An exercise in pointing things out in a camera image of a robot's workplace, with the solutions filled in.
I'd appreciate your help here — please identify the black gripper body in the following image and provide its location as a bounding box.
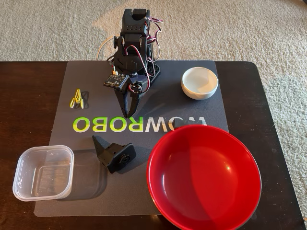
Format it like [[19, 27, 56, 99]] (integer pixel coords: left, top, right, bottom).
[[115, 73, 151, 96]]

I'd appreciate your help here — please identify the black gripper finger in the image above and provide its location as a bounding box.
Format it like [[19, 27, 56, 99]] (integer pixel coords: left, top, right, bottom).
[[128, 92, 142, 117], [114, 89, 130, 118]]

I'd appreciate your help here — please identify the yellow wire clip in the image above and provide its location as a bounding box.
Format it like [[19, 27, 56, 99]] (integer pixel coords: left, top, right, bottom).
[[69, 89, 84, 110]]

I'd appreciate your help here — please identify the small black plastic block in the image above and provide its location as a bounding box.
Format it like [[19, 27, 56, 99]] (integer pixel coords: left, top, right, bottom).
[[170, 119, 190, 131]]

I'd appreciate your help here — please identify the black printed gripper part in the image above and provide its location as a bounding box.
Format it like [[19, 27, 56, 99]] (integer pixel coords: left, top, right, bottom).
[[92, 135, 137, 174]]

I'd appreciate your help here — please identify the small white bowl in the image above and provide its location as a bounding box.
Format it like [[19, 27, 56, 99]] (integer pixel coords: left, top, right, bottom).
[[181, 67, 219, 101]]

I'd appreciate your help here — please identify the clear plastic container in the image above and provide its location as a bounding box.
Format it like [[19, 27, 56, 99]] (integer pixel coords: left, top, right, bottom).
[[12, 145, 75, 201]]

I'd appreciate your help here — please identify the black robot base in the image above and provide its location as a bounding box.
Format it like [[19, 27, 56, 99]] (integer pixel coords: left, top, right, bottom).
[[144, 57, 162, 84]]

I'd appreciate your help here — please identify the large red bowl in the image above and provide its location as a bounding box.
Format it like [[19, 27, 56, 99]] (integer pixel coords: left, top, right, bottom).
[[146, 124, 262, 230]]

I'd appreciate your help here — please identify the dark grey WOWROBO mat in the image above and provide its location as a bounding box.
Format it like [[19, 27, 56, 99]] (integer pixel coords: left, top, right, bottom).
[[34, 60, 230, 218]]

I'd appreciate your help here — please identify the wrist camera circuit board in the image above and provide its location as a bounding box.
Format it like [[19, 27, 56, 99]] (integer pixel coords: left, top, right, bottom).
[[103, 73, 129, 91]]

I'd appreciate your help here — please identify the red white black servo cable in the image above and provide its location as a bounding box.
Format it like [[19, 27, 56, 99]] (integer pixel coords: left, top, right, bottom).
[[125, 45, 151, 93], [145, 17, 164, 58]]

